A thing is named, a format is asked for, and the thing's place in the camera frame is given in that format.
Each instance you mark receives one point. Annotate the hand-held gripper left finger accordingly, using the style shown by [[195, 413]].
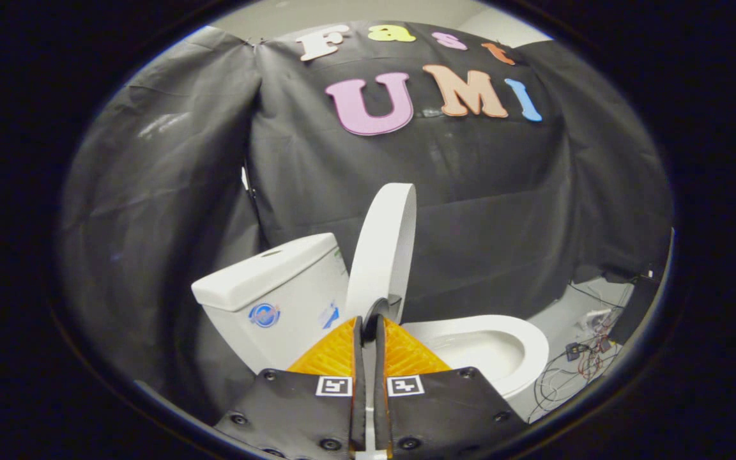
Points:
[[358, 383]]

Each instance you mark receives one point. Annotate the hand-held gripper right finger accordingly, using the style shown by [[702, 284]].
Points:
[[380, 383]]

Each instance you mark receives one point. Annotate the white toilet lid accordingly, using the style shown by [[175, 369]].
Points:
[[381, 249]]

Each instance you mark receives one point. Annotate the white toilet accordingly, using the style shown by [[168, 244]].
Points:
[[278, 287]]

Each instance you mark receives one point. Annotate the black backdrop cloth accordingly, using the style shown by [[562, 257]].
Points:
[[470, 211]]

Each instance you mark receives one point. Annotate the small black module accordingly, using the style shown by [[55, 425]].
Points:
[[576, 351]]

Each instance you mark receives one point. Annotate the black box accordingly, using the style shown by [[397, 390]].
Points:
[[639, 310]]

